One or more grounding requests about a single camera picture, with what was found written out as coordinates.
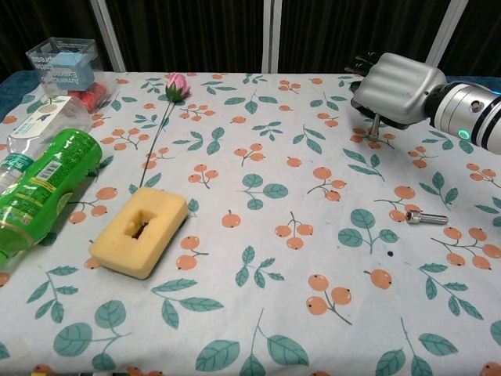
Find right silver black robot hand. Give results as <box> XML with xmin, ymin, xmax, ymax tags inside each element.
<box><xmin>344</xmin><ymin>50</ymin><xmax>448</xmax><ymax>131</ymax></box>

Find silver bolt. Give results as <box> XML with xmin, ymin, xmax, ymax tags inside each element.
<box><xmin>366</xmin><ymin>112</ymin><xmax>383</xmax><ymax>143</ymax></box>
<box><xmin>404</xmin><ymin>209</ymin><xmax>449</xmax><ymax>226</ymax></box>

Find black pleated curtain panel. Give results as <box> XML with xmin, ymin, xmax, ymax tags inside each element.
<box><xmin>444</xmin><ymin>0</ymin><xmax>501</xmax><ymax>91</ymax></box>
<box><xmin>104</xmin><ymin>0</ymin><xmax>268</xmax><ymax>74</ymax></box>
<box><xmin>276</xmin><ymin>0</ymin><xmax>453</xmax><ymax>75</ymax></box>
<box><xmin>0</xmin><ymin>0</ymin><xmax>107</xmax><ymax>85</ymax></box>

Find floral print tablecloth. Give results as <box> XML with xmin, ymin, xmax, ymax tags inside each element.
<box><xmin>0</xmin><ymin>71</ymin><xmax>501</xmax><ymax>376</ymax></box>

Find pink artificial rose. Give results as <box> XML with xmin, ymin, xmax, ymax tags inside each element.
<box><xmin>139</xmin><ymin>72</ymin><xmax>192</xmax><ymax>190</ymax></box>

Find yellow sponge block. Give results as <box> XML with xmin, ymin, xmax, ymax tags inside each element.
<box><xmin>88</xmin><ymin>186</ymin><xmax>189</xmax><ymax>280</ymax></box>

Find red small items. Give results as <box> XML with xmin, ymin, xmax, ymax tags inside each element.
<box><xmin>69</xmin><ymin>81</ymin><xmax>109</xmax><ymax>114</ymax></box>

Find light blue cube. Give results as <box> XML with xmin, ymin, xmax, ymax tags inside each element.
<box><xmin>52</xmin><ymin>49</ymin><xmax>96</xmax><ymax>87</ymax></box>

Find clear plastic water bottle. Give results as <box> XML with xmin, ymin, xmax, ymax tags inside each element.
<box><xmin>0</xmin><ymin>93</ymin><xmax>93</xmax><ymax>197</ymax></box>

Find green plastic bottle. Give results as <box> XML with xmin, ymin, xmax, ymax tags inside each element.
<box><xmin>0</xmin><ymin>128</ymin><xmax>104</xmax><ymax>268</ymax></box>

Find clear plastic box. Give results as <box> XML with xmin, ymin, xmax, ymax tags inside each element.
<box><xmin>25</xmin><ymin>37</ymin><xmax>111</xmax><ymax>115</ymax></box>

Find aluminium screen post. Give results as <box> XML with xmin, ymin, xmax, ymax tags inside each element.
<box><xmin>261</xmin><ymin>0</ymin><xmax>282</xmax><ymax>74</ymax></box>
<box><xmin>425</xmin><ymin>0</ymin><xmax>471</xmax><ymax>71</ymax></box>
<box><xmin>88</xmin><ymin>0</ymin><xmax>127</xmax><ymax>73</ymax></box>

